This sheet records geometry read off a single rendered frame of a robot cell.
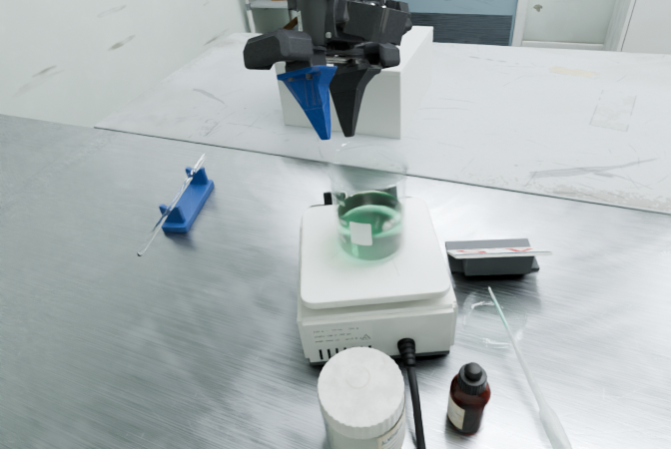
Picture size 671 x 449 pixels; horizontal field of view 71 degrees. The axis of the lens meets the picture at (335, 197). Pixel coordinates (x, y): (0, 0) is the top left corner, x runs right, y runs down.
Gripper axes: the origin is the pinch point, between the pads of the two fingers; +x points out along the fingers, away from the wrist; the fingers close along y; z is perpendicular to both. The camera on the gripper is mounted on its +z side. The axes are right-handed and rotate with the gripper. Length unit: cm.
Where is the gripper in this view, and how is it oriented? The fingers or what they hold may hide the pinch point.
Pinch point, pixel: (335, 105)
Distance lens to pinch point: 50.5
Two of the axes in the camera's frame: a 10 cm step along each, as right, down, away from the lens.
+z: 7.6, 0.1, -6.5
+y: 6.5, -1.8, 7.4
